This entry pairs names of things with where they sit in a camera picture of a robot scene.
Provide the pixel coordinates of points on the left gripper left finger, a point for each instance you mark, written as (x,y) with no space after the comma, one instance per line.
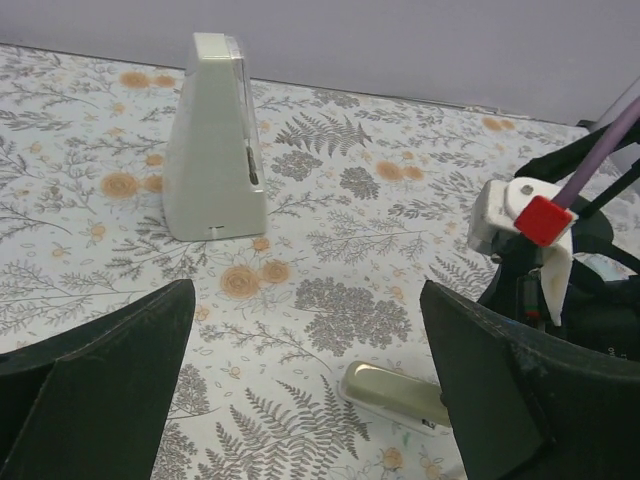
(92,402)

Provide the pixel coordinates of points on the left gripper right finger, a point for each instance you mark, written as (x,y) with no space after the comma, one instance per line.
(526,405)

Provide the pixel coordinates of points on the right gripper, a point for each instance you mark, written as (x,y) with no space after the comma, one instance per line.
(598,314)

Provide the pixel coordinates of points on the floral patterned table mat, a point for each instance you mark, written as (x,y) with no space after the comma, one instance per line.
(366,200)

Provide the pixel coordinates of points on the grey metronome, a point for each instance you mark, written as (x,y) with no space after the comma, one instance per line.
(213,184)

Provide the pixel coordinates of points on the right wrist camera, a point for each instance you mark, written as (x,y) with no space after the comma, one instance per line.
(520,228)

